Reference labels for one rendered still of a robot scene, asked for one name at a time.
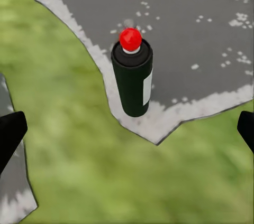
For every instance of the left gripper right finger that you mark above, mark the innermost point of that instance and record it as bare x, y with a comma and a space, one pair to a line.
246, 127

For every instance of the insectifuge atomizer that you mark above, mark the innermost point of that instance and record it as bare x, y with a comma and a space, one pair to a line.
132, 61

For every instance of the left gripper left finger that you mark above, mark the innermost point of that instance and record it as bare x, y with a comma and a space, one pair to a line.
13, 127

